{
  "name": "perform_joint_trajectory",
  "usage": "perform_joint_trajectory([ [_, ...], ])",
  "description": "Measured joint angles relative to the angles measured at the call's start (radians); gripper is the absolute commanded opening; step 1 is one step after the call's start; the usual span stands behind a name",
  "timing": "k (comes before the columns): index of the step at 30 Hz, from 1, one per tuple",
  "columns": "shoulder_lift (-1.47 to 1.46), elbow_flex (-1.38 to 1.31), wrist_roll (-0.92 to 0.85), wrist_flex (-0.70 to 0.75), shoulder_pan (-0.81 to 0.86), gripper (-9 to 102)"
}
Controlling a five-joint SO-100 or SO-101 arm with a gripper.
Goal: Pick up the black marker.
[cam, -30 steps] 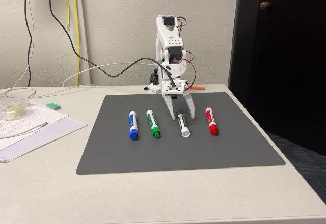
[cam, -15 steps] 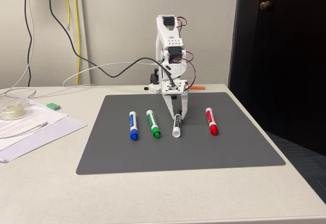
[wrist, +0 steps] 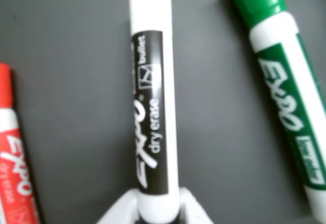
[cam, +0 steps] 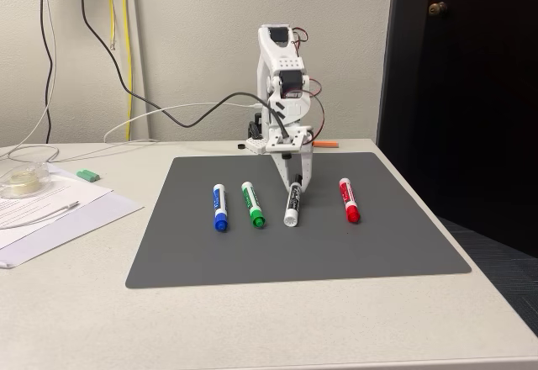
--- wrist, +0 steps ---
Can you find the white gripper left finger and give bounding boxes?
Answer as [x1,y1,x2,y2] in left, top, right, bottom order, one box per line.
[96,188,141,224]

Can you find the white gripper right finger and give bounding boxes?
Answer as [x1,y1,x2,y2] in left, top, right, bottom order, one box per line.
[178,186,213,224]

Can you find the black dry erase marker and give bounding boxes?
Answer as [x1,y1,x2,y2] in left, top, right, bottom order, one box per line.
[128,0,181,224]

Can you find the red dry erase marker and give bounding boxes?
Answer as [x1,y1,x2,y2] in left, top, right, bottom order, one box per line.
[0,62,41,224]

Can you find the green dry erase marker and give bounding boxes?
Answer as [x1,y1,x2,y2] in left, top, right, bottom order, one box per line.
[226,0,326,223]

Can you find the grey rubber mat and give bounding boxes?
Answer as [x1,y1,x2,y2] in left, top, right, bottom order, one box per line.
[0,0,326,224]

